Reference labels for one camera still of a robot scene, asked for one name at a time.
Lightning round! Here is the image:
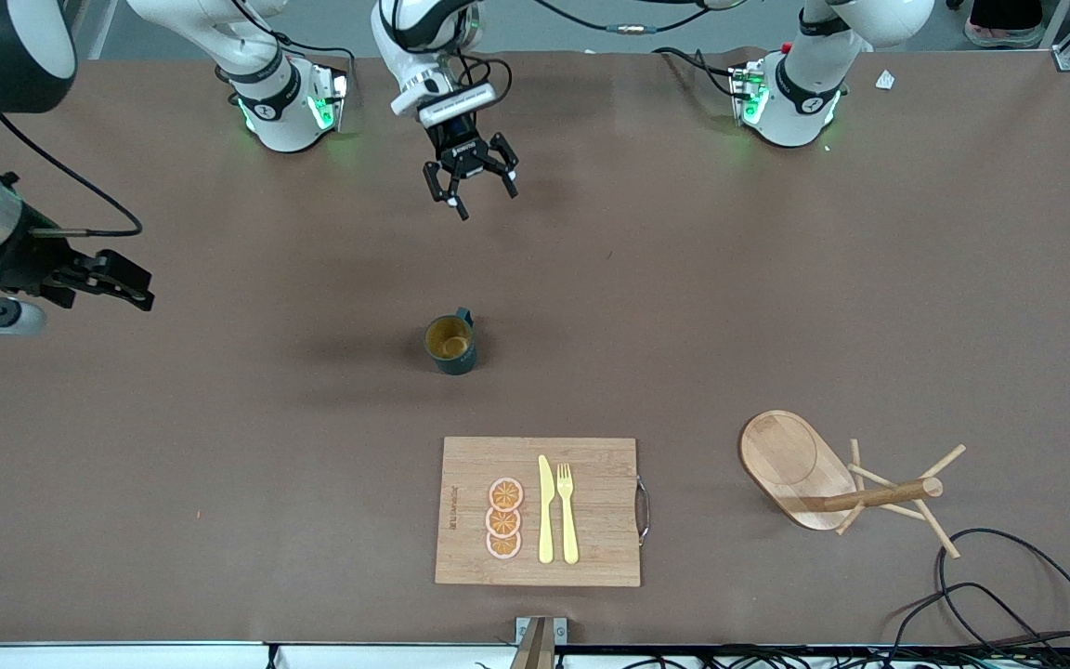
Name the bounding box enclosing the dark teal ribbed mug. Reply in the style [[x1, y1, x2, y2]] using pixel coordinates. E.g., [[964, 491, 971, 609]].
[[424, 308, 479, 376]]

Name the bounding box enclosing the brown table mat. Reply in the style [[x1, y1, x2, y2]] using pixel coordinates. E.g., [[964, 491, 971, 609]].
[[0, 48, 1070, 647]]

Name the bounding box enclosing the yellow plastic knife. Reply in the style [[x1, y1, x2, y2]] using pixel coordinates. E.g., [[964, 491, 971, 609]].
[[538, 454, 555, 565]]

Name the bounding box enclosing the bamboo cutting board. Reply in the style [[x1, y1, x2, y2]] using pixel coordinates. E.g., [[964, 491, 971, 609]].
[[434, 436, 652, 588]]

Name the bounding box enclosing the yellow plastic fork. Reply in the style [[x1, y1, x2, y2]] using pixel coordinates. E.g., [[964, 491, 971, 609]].
[[556, 463, 581, 566]]

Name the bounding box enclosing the wooden mug tree stand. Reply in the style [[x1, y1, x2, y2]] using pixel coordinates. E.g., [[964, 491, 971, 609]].
[[737, 410, 968, 560]]

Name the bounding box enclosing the person leg with sneaker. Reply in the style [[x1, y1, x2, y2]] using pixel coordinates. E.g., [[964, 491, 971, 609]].
[[964, 0, 1049, 49]]

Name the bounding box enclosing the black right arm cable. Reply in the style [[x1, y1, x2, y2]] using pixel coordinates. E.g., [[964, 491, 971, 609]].
[[0, 111, 144, 239]]

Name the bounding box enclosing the black right base cable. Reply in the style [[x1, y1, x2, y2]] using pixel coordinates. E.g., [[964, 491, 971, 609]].
[[224, 0, 357, 94]]

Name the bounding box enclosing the black base cable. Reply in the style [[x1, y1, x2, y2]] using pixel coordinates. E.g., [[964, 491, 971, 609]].
[[651, 46, 746, 98], [224, 0, 357, 94]]

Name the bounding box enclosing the black left base cable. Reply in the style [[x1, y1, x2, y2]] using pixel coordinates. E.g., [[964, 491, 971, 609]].
[[651, 46, 746, 98]]

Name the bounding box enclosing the white table edge rail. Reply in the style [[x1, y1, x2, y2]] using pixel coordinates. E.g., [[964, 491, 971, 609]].
[[0, 641, 517, 669]]

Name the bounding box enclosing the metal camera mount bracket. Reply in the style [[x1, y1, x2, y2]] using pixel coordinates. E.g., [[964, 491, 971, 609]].
[[509, 616, 568, 669]]

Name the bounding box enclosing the black cable bundle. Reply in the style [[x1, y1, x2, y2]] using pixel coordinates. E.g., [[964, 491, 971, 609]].
[[572, 645, 1070, 669]]

